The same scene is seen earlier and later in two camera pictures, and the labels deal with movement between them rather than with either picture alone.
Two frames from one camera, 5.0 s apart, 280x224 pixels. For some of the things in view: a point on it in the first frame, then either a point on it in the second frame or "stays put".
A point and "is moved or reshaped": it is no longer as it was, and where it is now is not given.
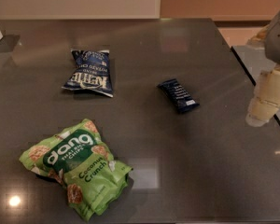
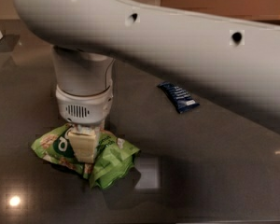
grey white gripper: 278,37 → 83,107
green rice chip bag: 79,160 is moved or reshaped
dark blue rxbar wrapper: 181,100 stays put
